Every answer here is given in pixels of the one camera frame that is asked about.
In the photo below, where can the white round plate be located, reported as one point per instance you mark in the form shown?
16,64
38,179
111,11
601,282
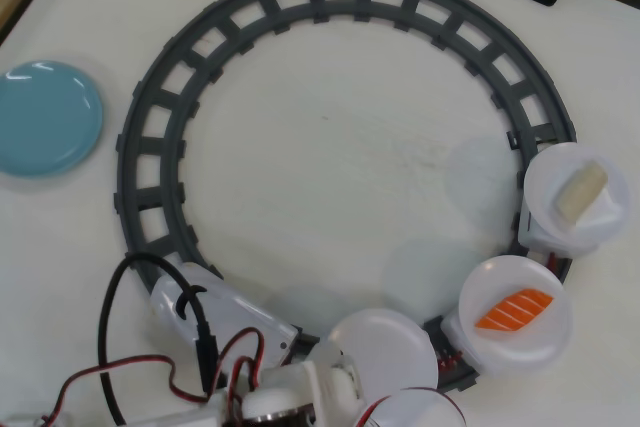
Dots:
515,347
545,182
390,347

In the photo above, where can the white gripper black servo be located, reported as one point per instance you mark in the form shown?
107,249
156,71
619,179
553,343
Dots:
334,376

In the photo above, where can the beige rice sushi toy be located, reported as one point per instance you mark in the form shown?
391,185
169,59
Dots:
580,192

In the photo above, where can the blue round dish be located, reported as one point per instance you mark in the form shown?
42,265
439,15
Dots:
45,117

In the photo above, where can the white Shinkansen toy locomotive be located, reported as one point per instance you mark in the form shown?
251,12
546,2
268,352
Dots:
240,312

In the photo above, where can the orange salmon sushi toy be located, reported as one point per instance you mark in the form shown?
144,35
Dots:
515,311

